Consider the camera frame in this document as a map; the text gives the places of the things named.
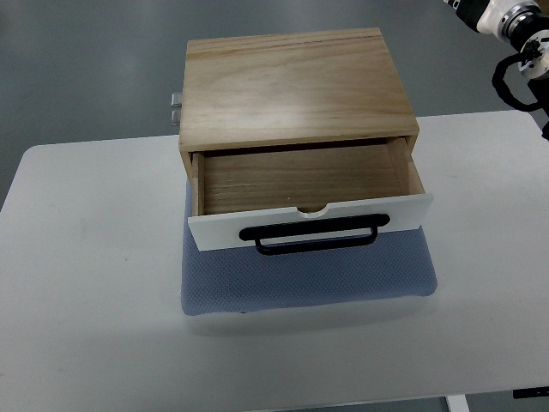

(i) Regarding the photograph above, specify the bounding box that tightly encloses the black table control panel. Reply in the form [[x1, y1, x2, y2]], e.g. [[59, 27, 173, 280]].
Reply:
[[512, 386, 549, 399]]

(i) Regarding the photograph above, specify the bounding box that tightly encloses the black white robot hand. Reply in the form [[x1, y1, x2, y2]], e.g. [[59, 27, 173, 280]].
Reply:
[[443, 0, 517, 36]]

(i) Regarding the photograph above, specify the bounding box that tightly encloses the white drawer black handle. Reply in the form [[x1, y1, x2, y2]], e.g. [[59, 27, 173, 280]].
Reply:
[[187, 137, 433, 254]]

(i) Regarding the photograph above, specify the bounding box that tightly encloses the blue grey fabric cushion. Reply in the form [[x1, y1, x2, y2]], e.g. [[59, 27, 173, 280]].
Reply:
[[181, 193, 437, 316]]

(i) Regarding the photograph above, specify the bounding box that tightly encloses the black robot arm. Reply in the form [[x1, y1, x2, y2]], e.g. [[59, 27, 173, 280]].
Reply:
[[492, 1, 548, 112]]

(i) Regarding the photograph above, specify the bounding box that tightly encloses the wooden drawer cabinet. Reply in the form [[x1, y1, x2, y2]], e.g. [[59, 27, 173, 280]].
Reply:
[[179, 27, 419, 171]]

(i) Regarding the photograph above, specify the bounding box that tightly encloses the white table leg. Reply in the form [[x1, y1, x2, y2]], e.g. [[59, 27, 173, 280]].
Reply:
[[445, 395, 470, 412]]

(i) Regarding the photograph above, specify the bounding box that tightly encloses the metal clamp behind table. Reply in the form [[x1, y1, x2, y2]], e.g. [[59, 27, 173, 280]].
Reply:
[[171, 92, 183, 126]]

